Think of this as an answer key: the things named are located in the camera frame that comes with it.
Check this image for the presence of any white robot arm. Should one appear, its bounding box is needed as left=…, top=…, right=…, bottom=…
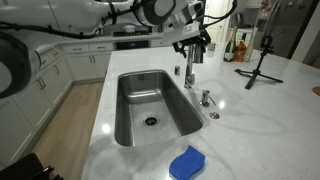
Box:
left=0, top=0, right=210, bottom=99

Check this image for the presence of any chrome gooseneck faucet spout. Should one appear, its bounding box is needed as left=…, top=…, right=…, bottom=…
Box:
left=184, top=44, right=203, bottom=89

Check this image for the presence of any blue wavy sponge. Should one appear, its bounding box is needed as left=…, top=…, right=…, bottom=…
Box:
left=169, top=145, right=205, bottom=180

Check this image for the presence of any black camera tripod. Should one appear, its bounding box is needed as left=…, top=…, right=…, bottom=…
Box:
left=235, top=35, right=282, bottom=90

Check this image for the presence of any black stove cooktop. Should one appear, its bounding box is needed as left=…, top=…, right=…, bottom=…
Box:
left=113, top=31, right=149, bottom=37

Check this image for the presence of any green champagne bottle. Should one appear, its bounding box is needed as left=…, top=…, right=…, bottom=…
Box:
left=224, top=32, right=236, bottom=62

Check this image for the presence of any white pot on stove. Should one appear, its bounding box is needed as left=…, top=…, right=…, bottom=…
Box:
left=123, top=25, right=136, bottom=33

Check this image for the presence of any stainless steel sink basin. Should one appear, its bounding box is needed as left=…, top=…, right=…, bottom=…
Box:
left=114, top=70, right=203, bottom=147

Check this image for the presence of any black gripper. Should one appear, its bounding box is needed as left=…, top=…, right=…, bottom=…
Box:
left=172, top=30, right=211, bottom=58

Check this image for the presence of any small chrome cylinder button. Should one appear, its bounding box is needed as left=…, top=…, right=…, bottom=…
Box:
left=174, top=66, right=180, bottom=76

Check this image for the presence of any chrome soap dispenser pump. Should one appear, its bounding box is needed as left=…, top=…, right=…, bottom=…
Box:
left=199, top=90, right=215, bottom=107

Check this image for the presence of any amber liquor bottle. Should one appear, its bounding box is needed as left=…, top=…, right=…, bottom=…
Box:
left=234, top=40, right=247, bottom=62

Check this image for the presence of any grey patterned mug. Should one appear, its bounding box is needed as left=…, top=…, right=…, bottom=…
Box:
left=207, top=42, right=218, bottom=51

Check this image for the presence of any chrome round air gap cap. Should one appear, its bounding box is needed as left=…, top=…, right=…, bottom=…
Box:
left=209, top=112, right=220, bottom=119

